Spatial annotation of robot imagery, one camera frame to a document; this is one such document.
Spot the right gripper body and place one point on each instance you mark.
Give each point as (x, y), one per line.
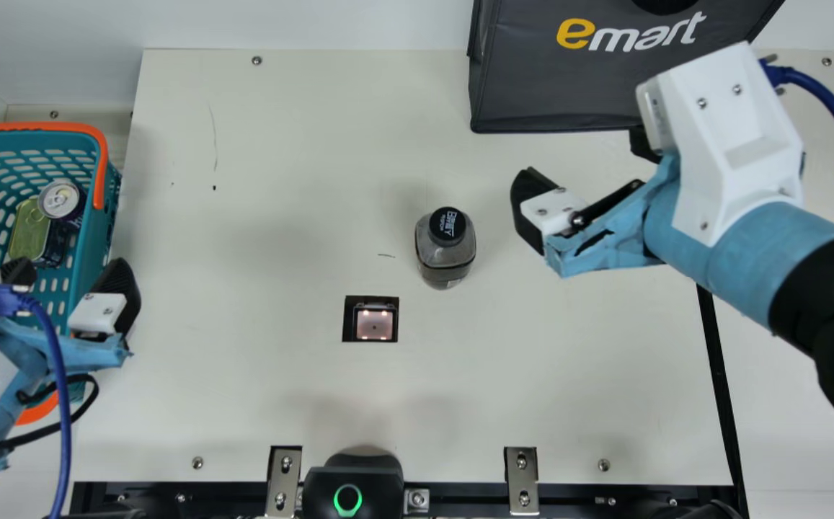
(741, 267)

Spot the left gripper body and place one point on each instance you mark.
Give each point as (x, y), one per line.
(85, 353)

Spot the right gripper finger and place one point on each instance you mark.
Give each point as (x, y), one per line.
(543, 209)
(644, 144)

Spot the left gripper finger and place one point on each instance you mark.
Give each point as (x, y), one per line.
(103, 306)
(19, 272)

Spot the dark coffee bottle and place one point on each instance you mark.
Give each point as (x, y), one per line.
(445, 259)

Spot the rectangular tin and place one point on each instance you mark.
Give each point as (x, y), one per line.
(27, 234)

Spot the can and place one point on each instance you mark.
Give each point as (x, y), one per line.
(60, 199)

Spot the black strip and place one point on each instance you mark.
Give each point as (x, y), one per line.
(719, 389)

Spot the small square scanner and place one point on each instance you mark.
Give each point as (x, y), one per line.
(371, 321)

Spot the black device with green light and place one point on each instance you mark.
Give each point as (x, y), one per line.
(352, 479)

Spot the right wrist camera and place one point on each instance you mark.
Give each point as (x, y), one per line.
(726, 130)

